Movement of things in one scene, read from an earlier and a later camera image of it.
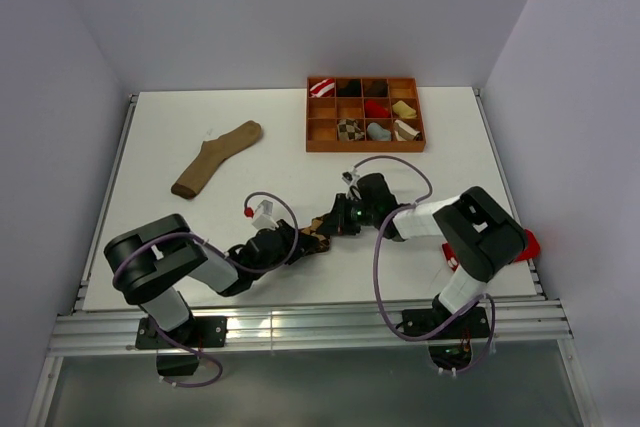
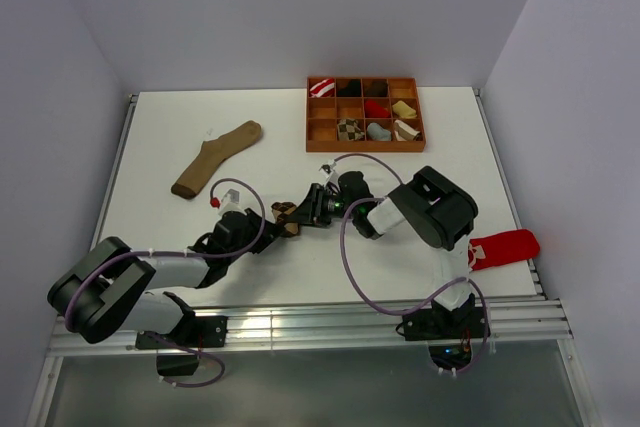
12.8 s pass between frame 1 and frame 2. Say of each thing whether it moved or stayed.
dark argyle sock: moved
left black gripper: moved
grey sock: stayed
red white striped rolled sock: stayed
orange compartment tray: stayed
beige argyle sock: stayed
